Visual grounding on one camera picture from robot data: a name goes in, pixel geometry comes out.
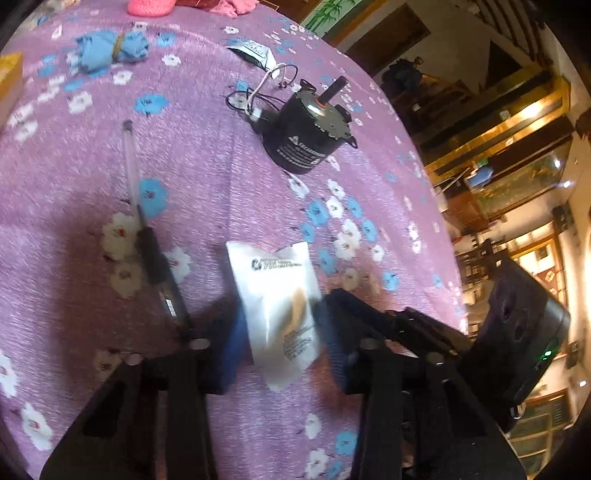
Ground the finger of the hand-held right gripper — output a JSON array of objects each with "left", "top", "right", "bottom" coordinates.
[{"left": 385, "top": 307, "right": 474, "bottom": 358}]

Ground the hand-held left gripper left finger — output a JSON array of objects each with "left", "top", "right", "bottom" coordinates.
[{"left": 39, "top": 309, "right": 250, "bottom": 480}]

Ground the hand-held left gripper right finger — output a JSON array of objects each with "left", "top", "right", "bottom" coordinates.
[{"left": 318, "top": 288, "right": 527, "bottom": 480}]

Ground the white pouch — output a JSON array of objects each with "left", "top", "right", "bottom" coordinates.
[{"left": 225, "top": 240, "right": 324, "bottom": 393}]

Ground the white foam box yellow tape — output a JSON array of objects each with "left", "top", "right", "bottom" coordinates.
[{"left": 0, "top": 52, "right": 24, "bottom": 132}]

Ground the black capped clear pen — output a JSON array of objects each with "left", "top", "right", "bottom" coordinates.
[{"left": 121, "top": 119, "right": 197, "bottom": 342}]

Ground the glass aquarium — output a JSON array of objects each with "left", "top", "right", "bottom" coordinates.
[{"left": 466, "top": 138, "right": 573, "bottom": 217}]

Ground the black electric motor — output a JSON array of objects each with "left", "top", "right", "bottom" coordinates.
[{"left": 225, "top": 64, "right": 358, "bottom": 176}]

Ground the small white printed packet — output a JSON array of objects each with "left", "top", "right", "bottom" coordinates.
[{"left": 226, "top": 39, "right": 278, "bottom": 71}]

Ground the blue cloth bundle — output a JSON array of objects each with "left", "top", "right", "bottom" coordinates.
[{"left": 74, "top": 30, "right": 149, "bottom": 77}]

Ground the pink cloth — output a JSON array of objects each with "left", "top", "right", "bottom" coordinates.
[{"left": 175, "top": 0, "right": 259, "bottom": 19}]

